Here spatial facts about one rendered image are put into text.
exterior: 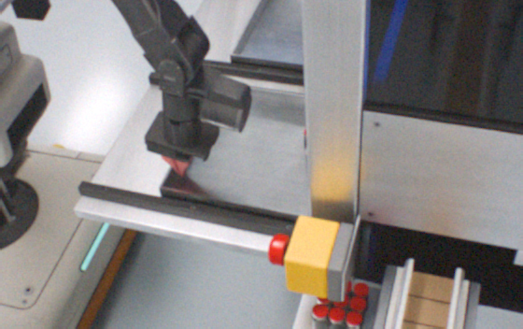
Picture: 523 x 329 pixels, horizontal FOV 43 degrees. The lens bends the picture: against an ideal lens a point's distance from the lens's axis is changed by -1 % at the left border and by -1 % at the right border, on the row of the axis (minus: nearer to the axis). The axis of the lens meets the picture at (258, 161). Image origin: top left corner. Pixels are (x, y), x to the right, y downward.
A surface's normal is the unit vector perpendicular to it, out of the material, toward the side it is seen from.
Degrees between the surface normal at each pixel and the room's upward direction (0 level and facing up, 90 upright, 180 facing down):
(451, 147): 90
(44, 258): 0
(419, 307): 0
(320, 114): 90
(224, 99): 88
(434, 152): 90
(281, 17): 0
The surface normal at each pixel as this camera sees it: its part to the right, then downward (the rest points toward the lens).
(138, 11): -0.33, 0.58
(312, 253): -0.07, -0.68
